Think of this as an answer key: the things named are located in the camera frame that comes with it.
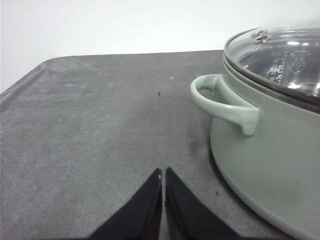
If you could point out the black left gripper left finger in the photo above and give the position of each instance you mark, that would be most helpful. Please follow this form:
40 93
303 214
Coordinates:
141 218

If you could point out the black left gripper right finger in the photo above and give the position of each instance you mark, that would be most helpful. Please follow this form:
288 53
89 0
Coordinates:
187 218

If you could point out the glass steamer lid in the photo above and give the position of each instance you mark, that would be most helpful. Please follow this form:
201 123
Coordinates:
284 57

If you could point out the green electric steamer pot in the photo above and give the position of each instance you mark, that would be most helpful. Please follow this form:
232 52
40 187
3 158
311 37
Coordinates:
266 145

